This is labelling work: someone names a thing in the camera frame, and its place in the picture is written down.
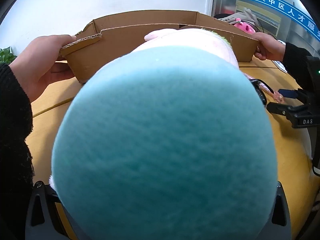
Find pink transparent wand toy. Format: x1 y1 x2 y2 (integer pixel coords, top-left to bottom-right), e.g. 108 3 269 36
244 73 284 103

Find teal pink plush pig toy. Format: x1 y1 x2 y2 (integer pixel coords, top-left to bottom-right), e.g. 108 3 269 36
50 28 278 239

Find black sleeve forearm right side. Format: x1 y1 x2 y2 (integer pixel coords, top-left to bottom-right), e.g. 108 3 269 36
282 42 312 89

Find bystander right hand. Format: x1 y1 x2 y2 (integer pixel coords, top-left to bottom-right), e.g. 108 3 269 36
252 32 285 61

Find black knit sleeve forearm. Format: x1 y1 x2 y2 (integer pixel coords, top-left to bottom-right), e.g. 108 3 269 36
1 63 34 239

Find grey printed cloth bag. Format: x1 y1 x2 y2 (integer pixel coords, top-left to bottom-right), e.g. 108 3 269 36
214 9 259 26

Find black sunglasses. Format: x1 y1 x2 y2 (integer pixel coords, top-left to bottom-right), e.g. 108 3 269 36
250 79 267 107

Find green potted plant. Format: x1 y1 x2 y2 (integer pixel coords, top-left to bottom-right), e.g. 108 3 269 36
0 47 17 64

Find shallow brown cardboard box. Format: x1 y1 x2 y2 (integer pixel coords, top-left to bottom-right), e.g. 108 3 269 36
60 10 258 83

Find bystander left hand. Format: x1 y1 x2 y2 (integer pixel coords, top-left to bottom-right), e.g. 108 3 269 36
10 35 76 102

